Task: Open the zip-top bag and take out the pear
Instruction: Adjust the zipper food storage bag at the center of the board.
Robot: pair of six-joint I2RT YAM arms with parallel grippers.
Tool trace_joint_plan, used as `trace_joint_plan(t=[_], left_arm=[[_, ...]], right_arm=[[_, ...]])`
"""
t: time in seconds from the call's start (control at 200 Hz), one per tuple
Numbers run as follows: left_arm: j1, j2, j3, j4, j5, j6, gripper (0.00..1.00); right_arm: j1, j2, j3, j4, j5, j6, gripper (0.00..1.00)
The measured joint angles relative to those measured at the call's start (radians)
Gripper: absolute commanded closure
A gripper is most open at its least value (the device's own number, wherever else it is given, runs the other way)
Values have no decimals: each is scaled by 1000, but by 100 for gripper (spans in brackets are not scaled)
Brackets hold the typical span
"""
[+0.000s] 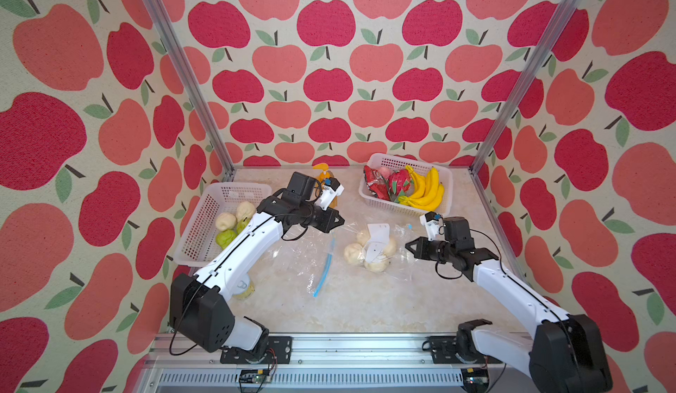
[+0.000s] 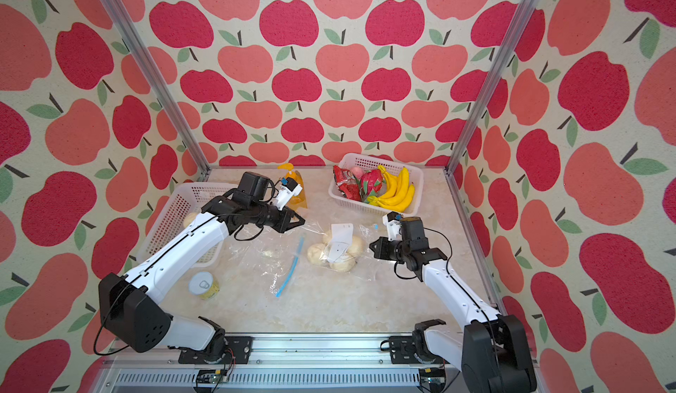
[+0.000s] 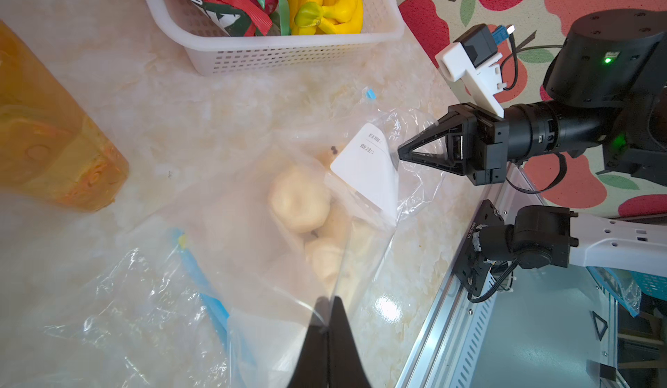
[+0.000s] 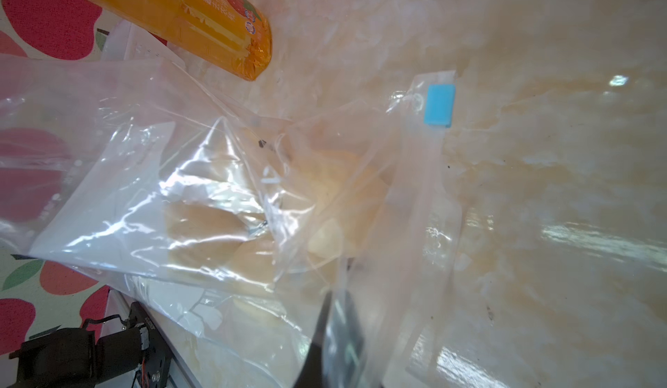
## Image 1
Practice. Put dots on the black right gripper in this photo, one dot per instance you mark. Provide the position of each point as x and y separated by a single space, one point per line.
420 250

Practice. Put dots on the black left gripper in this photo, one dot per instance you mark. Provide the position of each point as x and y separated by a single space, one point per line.
329 221

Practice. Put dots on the clear white zip-top bag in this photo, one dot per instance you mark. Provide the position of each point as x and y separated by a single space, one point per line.
402 263

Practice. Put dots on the clear blue zip-top bag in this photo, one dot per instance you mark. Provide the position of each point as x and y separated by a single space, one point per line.
307 258

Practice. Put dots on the cream toy pear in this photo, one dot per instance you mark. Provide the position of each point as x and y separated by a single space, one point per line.
245 211

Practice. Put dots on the green toy pear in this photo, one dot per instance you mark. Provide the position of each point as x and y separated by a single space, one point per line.
242 225
224 238

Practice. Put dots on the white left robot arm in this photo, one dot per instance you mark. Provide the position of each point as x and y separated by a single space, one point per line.
199 307

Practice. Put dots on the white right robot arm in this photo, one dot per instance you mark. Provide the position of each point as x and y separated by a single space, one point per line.
563 352

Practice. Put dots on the cream pear zip bag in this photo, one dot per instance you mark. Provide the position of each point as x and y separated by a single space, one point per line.
390 249
378 265
363 237

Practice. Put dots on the red snack bag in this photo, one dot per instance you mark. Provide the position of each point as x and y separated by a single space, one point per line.
376 183

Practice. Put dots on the orange soap pump bottle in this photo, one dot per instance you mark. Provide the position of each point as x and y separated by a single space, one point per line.
325 172

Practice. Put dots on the lower yellow toy banana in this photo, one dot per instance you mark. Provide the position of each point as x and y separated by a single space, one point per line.
416 200

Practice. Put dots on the yellow toy banana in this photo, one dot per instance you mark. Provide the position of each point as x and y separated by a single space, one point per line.
431 185
416 200

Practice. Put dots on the pink toy dragon fruit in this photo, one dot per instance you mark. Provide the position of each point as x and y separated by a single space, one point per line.
400 184

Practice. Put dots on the upper yellow toy banana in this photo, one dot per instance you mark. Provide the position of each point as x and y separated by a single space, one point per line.
431 185

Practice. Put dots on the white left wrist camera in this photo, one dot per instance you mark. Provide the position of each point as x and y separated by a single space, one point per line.
331 189

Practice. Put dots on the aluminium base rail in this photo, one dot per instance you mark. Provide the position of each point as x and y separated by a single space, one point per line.
318 362

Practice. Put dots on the aluminium left corner post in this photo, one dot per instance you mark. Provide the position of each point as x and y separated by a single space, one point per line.
165 28

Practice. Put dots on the aluminium corner post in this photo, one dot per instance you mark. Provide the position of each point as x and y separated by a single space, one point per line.
560 19
165 28

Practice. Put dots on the aluminium right corner post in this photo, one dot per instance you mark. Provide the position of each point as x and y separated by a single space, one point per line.
560 19

